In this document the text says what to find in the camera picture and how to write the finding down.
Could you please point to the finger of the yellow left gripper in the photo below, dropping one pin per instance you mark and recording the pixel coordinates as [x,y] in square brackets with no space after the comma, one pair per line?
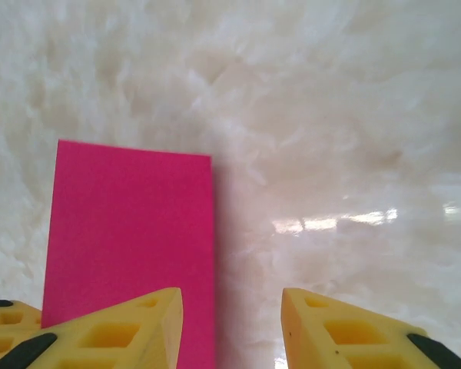
[0,340]
[19,313]

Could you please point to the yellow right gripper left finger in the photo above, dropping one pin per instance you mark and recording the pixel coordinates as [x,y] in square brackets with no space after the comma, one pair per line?
[100,338]

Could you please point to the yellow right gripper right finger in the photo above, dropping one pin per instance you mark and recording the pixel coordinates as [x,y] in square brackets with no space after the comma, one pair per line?
[349,338]

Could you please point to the pink square paper sheet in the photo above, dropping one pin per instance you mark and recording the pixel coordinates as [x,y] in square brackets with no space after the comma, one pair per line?
[130,230]

